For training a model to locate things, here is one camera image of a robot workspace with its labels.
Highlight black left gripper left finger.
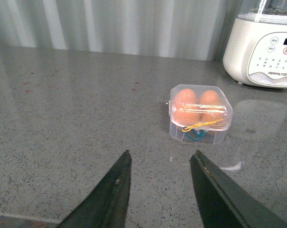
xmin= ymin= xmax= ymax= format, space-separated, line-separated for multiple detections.
xmin=57 ymin=150 xmax=132 ymax=228

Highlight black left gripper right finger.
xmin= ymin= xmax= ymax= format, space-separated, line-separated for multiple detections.
xmin=190 ymin=150 xmax=287 ymax=228

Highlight brown egg box front left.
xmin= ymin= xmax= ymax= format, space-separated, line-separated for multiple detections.
xmin=173 ymin=105 xmax=200 ymax=125

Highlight clear plastic egg box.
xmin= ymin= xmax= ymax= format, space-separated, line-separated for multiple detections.
xmin=168 ymin=84 xmax=233 ymax=144

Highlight brown egg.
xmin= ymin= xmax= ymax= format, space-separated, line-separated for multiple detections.
xmin=200 ymin=105 xmax=227 ymax=124

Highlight brown egg box rear right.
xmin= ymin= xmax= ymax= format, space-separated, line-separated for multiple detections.
xmin=198 ymin=90 xmax=221 ymax=105

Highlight brown egg box rear left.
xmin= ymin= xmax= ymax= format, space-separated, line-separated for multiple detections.
xmin=173 ymin=88 xmax=197 ymax=106

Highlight yellow and blue rubber bands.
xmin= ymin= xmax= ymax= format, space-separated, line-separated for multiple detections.
xmin=181 ymin=118 xmax=226 ymax=142

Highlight brown egg box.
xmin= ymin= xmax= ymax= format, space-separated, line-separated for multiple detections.
xmin=198 ymin=90 xmax=221 ymax=105
xmin=173 ymin=105 xmax=200 ymax=125
xmin=173 ymin=88 xmax=197 ymax=106

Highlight white Joyoung blender appliance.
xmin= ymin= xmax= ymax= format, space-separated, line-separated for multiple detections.
xmin=223 ymin=0 xmax=287 ymax=88

